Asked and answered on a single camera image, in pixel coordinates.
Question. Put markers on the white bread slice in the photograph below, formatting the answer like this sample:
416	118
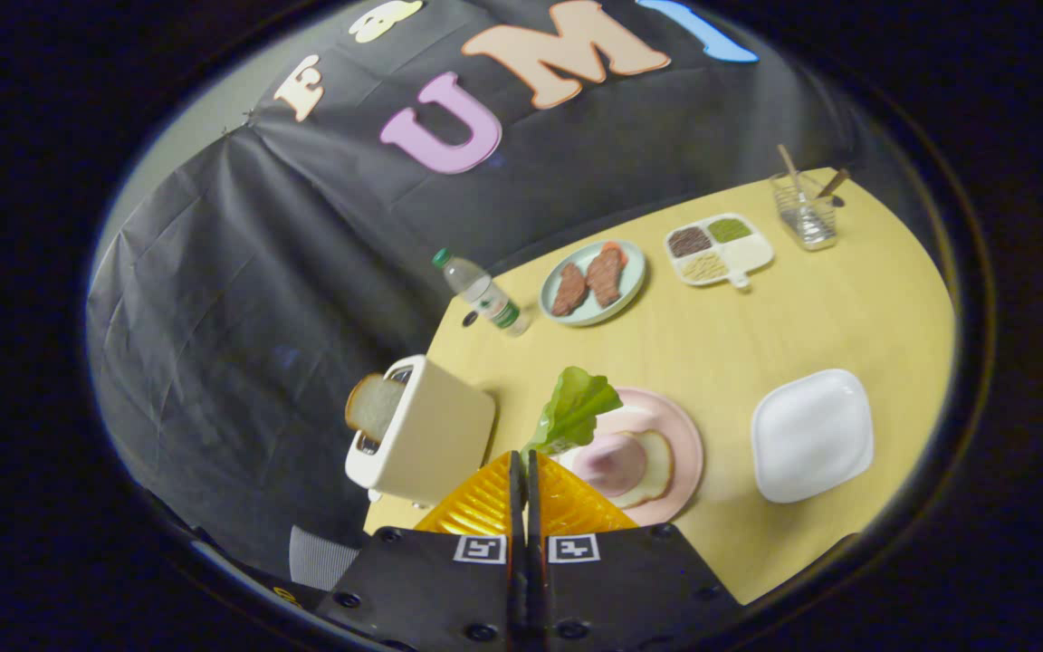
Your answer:
657	466

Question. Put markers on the clear glass cup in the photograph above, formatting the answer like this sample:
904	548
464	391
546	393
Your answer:
807	222

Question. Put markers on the brown meat piece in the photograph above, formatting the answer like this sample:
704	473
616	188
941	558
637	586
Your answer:
606	276
569	290

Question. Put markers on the grey mesh chair back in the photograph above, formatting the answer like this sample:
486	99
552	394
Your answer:
322	557

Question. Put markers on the pink ham slice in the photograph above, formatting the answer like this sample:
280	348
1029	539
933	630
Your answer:
612	462

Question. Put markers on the clear plastic water bottle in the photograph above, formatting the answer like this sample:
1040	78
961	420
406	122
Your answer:
485	294

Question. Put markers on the white toaster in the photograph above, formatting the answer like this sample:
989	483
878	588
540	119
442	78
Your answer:
435	435

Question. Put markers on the white square plate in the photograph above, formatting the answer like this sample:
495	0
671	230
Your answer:
811	435

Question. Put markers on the black backdrop cloth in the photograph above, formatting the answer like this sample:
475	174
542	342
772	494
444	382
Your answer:
259	272

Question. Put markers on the white divided seasoning tray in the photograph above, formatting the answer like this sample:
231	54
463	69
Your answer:
748	254

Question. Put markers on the light blue round plate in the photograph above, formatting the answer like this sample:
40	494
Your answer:
635	281

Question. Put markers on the wooden stick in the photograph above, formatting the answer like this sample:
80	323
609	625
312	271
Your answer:
787	163

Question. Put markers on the toasted bread slice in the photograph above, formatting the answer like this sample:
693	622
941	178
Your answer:
375	406

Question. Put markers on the pink round plate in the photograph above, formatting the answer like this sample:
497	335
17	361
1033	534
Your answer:
680	435

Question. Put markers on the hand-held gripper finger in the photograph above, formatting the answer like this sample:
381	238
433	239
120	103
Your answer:
516	507
533	507

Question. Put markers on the green lettuce leaf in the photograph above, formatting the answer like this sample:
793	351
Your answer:
576	407

